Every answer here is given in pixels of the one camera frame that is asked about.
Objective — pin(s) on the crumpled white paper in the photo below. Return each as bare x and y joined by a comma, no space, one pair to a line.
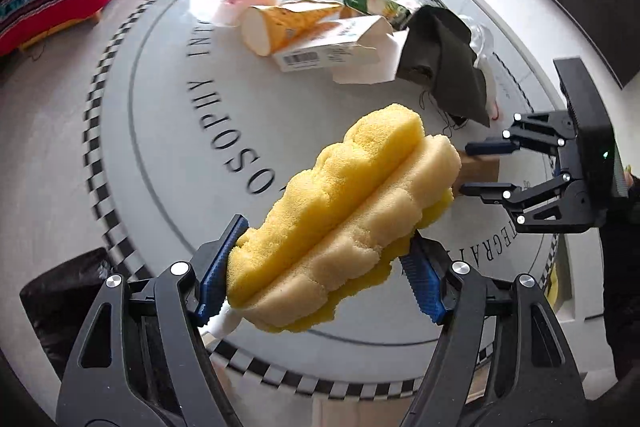
370,69

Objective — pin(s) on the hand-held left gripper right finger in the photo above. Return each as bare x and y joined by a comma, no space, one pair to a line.
422,282

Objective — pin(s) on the person's right hand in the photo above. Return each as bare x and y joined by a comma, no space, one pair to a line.
631,179

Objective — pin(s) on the orange cone wrapper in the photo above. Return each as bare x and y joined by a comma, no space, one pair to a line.
285,22

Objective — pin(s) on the green snack packet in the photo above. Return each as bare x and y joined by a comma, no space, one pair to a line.
370,2

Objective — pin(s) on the dark grey cloth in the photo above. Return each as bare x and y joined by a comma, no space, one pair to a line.
445,57

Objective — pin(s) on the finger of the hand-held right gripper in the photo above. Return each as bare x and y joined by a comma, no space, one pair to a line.
480,190
490,148

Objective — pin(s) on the black trash bag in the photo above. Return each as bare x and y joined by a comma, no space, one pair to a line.
55,302

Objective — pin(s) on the yellow sponge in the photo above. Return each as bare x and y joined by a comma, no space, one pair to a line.
340,207

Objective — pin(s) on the brown cardboard piece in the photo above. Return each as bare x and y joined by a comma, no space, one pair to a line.
480,169

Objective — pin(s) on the white carton with barcode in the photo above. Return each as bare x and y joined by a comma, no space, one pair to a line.
325,49

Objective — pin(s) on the clear plastic wrapper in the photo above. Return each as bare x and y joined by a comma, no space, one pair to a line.
482,42

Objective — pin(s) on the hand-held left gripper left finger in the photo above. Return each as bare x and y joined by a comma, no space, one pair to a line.
220,267

